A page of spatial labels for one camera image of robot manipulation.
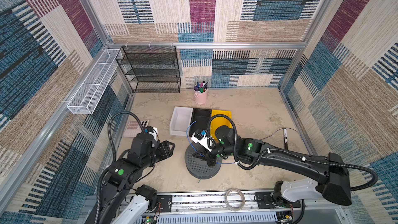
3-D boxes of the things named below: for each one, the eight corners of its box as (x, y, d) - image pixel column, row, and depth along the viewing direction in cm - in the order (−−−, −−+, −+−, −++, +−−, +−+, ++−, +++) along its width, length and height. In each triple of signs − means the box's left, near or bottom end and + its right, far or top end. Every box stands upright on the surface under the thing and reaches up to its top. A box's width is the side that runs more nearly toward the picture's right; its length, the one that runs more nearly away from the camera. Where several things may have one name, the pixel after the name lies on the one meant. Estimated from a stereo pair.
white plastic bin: (170, 136, 98) (168, 130, 92) (173, 113, 109) (172, 106, 103) (191, 136, 98) (190, 130, 92) (192, 113, 109) (191, 106, 103)
